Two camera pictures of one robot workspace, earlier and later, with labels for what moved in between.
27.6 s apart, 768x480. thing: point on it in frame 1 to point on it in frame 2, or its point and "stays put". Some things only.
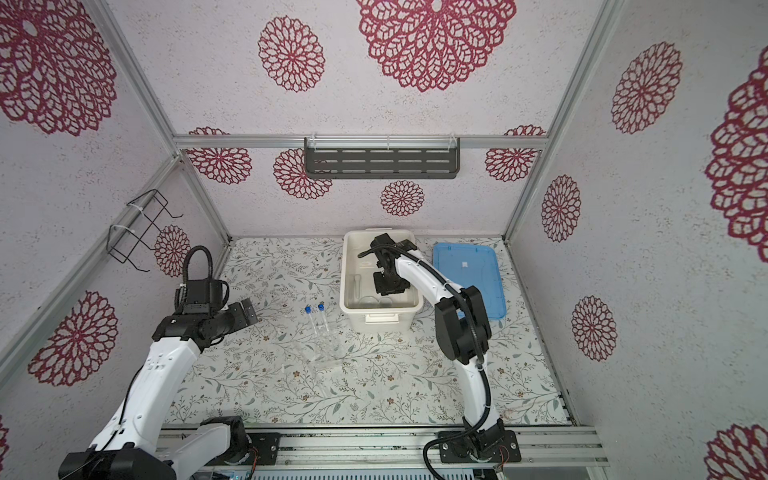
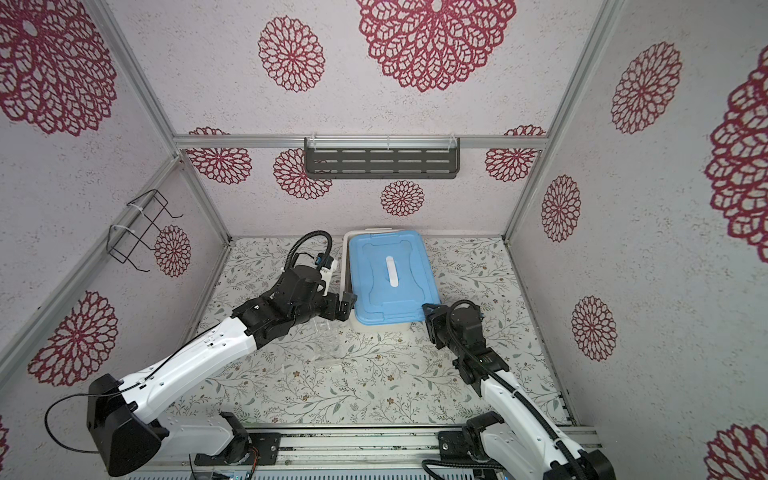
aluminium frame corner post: (604, 24) stays put
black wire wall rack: (146, 209) stays put
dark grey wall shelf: (381, 157) stays put
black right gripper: (380, 287) to (439, 318)
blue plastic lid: (466, 266) to (392, 277)
